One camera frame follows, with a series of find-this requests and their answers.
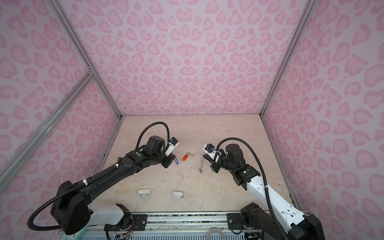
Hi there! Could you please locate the silver carabiner keyring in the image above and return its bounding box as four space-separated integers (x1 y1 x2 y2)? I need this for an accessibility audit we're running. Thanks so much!
199 154 205 174

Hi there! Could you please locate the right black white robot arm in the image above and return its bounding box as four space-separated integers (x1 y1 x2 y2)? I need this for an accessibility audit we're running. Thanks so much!
203 144 325 240

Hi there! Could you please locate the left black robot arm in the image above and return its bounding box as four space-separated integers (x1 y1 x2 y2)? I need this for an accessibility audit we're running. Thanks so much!
51 136 179 235

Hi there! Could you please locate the right white key tag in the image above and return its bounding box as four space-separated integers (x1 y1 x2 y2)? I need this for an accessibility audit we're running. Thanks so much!
173 191 184 199

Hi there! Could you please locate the white key tag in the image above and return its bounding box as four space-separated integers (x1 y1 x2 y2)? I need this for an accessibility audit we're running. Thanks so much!
173 191 184 199
138 189 151 198

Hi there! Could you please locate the left white key tag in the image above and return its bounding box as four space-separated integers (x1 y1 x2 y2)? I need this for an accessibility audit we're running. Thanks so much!
138 189 151 198

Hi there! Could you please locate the clear plastic tube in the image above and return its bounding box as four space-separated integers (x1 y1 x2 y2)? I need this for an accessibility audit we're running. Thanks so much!
204 228 228 240

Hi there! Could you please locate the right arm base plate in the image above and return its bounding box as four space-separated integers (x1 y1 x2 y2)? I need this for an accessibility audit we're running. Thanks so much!
226 213 246 232

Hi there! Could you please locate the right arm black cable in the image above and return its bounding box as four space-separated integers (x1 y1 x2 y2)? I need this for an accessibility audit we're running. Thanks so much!
215 137 290 240

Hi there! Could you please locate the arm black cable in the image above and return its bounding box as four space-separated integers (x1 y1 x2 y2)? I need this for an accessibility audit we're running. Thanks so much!
215 137 290 240
26 121 171 232

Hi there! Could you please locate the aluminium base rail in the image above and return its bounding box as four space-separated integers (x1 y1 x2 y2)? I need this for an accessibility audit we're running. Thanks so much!
55 210 320 240

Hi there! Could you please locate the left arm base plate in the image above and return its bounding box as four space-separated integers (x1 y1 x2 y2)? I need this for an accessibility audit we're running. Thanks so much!
104 214 148 232

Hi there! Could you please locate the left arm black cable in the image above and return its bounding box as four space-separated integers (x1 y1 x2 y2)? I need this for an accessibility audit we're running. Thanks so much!
26 121 171 232

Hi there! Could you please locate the diagonal aluminium frame bar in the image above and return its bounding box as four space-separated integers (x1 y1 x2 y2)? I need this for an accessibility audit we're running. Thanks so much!
1 71 95 193

